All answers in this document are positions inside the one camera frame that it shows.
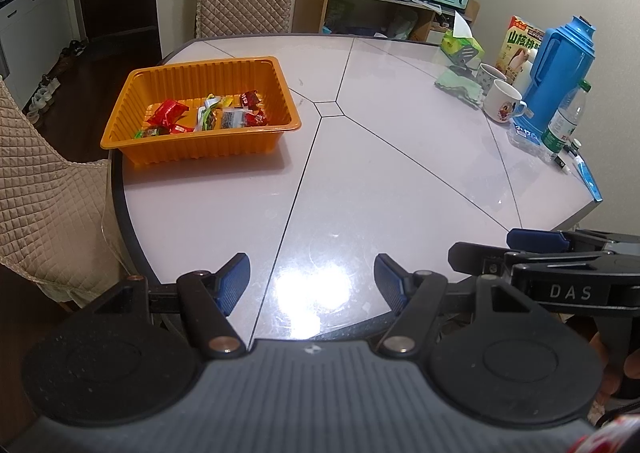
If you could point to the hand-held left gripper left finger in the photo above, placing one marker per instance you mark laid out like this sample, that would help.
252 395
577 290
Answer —
232 283

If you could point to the small white black tube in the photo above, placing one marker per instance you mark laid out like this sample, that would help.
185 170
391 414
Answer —
561 164

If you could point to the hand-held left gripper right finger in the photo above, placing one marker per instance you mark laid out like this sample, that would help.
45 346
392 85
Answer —
391 283

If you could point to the clear tissue pack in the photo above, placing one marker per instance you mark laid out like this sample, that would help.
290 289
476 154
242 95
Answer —
525 138

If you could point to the small black bottle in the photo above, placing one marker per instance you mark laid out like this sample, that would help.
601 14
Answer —
576 145

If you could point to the dark red snack packet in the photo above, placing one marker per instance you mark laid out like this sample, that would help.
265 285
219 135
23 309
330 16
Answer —
248 98
256 119

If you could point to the green cloth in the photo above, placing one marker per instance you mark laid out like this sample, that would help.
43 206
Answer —
457 88

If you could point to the green label water bottle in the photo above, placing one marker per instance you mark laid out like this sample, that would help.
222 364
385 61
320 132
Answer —
562 128

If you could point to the green tissue box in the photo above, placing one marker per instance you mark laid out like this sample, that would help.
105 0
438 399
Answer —
457 43

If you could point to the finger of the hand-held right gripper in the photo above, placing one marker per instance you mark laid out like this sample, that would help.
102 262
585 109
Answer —
537 239
480 259

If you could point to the orange plastic tray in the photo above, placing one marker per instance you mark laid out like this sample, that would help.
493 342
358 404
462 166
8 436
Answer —
200 148

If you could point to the white cabinet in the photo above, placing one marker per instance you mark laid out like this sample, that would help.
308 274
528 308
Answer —
35 18

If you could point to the printed carton box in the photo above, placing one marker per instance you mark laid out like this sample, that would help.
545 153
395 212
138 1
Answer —
517 50

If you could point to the white picture mug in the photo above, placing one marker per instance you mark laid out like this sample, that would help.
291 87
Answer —
500 105

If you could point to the row of shoes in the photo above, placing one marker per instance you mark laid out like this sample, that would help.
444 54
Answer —
47 88

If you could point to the patterned grey mug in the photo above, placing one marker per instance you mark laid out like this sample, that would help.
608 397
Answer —
487 78

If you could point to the clear black snack packet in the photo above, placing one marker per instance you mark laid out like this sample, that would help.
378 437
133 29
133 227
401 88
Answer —
232 119

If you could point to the person's right hand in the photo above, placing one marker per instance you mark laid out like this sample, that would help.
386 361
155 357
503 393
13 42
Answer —
612 384

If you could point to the blue thermos jug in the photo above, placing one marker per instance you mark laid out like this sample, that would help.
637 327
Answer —
557 73

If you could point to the white green snack packet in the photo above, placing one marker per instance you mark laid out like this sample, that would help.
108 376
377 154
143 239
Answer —
206 112

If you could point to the grey black stand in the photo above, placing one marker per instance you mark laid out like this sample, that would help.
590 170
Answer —
462 60

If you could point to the blue toothpaste tube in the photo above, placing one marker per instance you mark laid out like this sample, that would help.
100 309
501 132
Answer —
587 180

